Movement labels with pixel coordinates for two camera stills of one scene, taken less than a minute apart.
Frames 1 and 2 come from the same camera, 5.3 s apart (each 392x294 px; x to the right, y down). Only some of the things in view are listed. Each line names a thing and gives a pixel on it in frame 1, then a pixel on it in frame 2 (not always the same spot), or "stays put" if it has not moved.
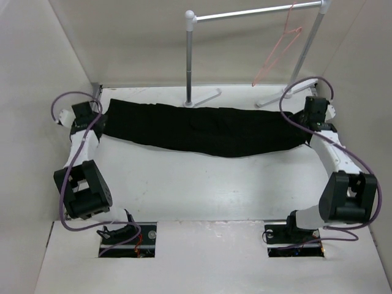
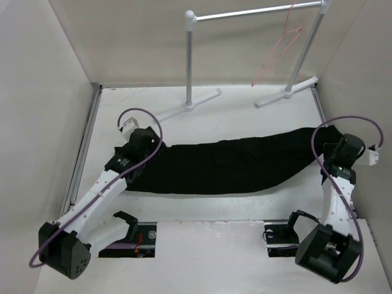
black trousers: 209,131 to 229,165
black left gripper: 101,121 to 154,143
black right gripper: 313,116 to 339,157
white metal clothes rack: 296,85 stays put
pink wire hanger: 285,32 stays put
